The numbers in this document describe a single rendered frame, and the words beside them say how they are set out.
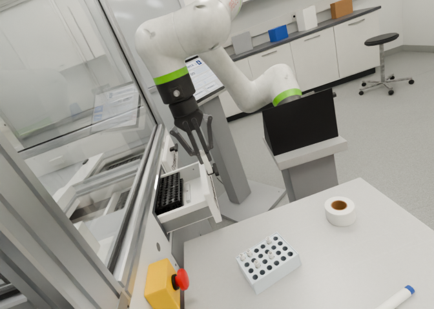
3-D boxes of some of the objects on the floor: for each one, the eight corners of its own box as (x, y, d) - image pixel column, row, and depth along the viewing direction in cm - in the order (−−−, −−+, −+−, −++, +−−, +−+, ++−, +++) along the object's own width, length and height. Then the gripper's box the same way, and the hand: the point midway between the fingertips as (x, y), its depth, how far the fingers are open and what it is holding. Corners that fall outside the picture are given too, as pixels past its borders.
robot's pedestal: (336, 228, 150) (318, 117, 119) (366, 269, 123) (351, 140, 92) (290, 240, 153) (259, 136, 122) (308, 285, 125) (275, 164, 95)
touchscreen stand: (286, 192, 194) (253, 67, 153) (253, 231, 170) (203, 95, 129) (241, 180, 231) (204, 77, 190) (208, 210, 207) (158, 99, 166)
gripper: (156, 111, 61) (190, 185, 71) (204, 93, 61) (232, 169, 71) (159, 104, 68) (190, 173, 78) (202, 88, 68) (228, 159, 77)
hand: (206, 162), depth 73 cm, fingers closed
